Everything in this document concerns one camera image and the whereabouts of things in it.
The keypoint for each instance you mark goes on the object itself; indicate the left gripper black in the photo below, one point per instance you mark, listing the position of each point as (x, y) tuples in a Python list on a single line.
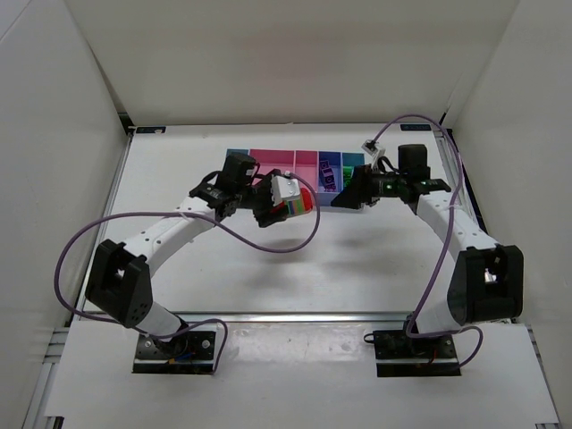
[(264, 202)]

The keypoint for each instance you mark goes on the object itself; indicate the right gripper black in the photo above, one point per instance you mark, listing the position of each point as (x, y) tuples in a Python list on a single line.
[(364, 187)]

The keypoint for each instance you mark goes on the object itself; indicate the green lego brick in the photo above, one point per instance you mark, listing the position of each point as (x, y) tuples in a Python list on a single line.
[(347, 173)]

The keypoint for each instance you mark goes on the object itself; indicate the small purple lego block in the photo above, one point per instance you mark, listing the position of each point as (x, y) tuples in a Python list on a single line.
[(329, 183)]

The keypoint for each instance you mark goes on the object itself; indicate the red striped lego block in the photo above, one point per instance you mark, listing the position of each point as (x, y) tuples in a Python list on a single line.
[(302, 205)]

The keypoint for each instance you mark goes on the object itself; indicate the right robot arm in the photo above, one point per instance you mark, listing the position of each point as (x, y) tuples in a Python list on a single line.
[(476, 279)]

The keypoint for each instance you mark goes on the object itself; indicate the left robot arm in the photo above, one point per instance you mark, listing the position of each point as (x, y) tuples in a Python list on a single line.
[(120, 279)]

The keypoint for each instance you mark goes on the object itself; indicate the right light blue bin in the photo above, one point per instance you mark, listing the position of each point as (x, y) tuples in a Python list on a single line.
[(352, 159)]

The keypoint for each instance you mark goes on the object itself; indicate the light blue bin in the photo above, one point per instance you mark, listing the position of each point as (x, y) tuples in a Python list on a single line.
[(232, 151), (352, 159)]

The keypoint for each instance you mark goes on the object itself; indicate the dark blue bin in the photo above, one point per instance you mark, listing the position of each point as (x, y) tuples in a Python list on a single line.
[(334, 158)]

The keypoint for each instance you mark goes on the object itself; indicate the small pink bin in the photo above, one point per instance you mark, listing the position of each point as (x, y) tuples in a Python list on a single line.
[(305, 166)]

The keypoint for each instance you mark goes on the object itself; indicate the left light blue bin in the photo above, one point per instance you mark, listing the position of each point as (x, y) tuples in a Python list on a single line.
[(232, 151)]

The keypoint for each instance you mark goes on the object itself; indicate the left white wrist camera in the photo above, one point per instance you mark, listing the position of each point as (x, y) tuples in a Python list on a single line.
[(284, 189)]

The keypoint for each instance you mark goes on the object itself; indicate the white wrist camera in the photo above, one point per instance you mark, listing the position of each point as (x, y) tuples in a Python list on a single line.
[(375, 151), (284, 189)]

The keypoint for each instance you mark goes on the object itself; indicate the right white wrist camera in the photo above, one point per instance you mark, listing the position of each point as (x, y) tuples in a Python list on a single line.
[(375, 151)]

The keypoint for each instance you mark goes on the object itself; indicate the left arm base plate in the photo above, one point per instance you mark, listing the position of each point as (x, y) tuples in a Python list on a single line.
[(190, 353)]

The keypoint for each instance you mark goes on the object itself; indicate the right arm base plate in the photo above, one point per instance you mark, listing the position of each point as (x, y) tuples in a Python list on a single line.
[(398, 356)]

